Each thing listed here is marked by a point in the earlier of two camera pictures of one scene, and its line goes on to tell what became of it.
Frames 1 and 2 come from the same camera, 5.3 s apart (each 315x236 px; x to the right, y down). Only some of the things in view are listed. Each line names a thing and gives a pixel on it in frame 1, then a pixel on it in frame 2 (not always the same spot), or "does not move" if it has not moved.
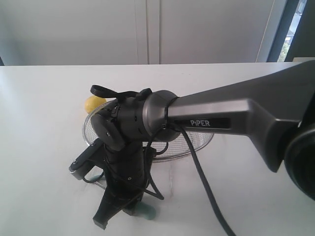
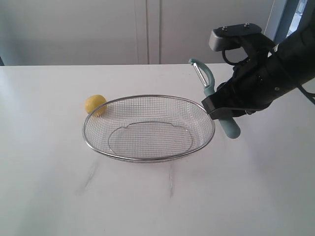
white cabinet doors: (34, 32) does not move
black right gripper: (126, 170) -> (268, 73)
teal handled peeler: (141, 209) -> (228, 123)
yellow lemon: (92, 102) does not move
